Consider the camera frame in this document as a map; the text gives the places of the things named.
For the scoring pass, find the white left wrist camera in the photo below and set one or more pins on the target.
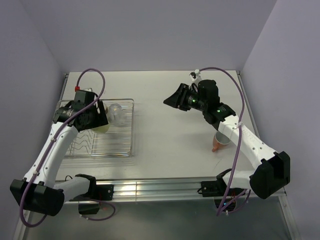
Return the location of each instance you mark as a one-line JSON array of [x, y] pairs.
[[77, 89]]

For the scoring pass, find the large clear glass tumbler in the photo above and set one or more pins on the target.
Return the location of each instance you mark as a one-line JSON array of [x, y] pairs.
[[116, 115]]

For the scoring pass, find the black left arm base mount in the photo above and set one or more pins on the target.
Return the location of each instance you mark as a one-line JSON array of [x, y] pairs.
[[91, 204]]

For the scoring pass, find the orange ceramic mug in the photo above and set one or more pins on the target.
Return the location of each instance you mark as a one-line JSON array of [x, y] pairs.
[[220, 141]]

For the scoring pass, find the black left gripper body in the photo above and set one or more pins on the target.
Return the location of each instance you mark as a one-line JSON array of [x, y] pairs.
[[89, 125]]

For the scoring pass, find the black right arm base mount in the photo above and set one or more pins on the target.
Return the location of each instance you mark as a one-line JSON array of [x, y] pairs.
[[214, 189]]

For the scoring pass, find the metal wire dish rack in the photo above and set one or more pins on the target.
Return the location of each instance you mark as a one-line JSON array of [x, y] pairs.
[[116, 142]]

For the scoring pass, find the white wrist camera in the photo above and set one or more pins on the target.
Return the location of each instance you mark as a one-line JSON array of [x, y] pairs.
[[195, 77], [77, 89]]

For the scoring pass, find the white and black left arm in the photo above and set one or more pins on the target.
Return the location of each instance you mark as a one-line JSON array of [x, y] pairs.
[[38, 191]]

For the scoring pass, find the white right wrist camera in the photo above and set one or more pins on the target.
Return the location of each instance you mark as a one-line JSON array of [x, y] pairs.
[[195, 77]]

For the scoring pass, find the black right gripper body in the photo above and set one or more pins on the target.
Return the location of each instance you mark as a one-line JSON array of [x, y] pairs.
[[193, 100]]

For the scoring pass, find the yellow-green ceramic mug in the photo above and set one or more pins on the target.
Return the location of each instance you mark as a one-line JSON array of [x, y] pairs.
[[101, 129]]

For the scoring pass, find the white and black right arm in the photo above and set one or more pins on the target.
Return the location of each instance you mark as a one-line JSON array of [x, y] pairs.
[[271, 169]]

